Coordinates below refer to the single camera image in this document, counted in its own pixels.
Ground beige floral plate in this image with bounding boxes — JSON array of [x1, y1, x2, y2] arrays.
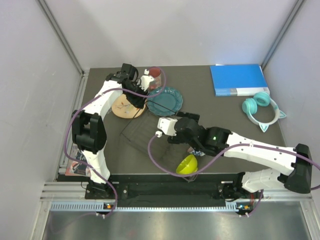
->
[[111, 94, 147, 119]]

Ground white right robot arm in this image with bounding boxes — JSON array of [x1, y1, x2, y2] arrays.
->
[[157, 112, 312, 198]]

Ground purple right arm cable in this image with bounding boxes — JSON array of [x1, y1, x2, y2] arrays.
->
[[147, 131, 320, 217]]

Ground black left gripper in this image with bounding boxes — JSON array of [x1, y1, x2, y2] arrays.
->
[[123, 81, 149, 109]]

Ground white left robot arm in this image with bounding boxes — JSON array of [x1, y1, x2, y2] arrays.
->
[[71, 63, 154, 200]]

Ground blue clip file folder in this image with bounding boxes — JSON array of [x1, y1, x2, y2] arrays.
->
[[209, 64, 270, 97]]

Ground Little Women book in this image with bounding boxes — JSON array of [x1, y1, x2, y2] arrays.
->
[[65, 143, 91, 177]]

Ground black wire dish rack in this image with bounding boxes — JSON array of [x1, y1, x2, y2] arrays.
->
[[119, 111, 190, 173]]

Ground pink mug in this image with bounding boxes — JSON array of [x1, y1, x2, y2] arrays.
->
[[148, 67, 162, 91]]

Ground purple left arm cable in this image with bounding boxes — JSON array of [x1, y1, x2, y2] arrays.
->
[[62, 66, 168, 217]]

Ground red blue patterned bowl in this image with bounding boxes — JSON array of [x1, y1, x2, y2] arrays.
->
[[187, 147, 206, 157]]

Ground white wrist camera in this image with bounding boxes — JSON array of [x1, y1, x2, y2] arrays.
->
[[140, 68, 155, 91], [155, 117, 178, 138]]

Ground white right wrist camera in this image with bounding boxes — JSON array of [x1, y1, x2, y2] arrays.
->
[[155, 117, 178, 138]]

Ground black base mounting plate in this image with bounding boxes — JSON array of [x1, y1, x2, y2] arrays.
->
[[84, 181, 263, 201]]

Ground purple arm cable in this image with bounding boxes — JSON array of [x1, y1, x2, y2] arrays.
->
[[147, 131, 320, 217], [62, 66, 168, 217]]

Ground lime green bowl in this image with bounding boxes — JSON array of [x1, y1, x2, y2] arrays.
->
[[175, 154, 198, 175]]

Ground teal cat-ear headphones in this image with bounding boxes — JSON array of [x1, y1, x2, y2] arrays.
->
[[241, 92, 287, 133]]

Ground teal scalloped plate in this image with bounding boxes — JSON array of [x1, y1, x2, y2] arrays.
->
[[146, 87, 183, 117]]

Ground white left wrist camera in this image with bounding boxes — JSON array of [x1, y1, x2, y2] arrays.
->
[[140, 68, 155, 91]]

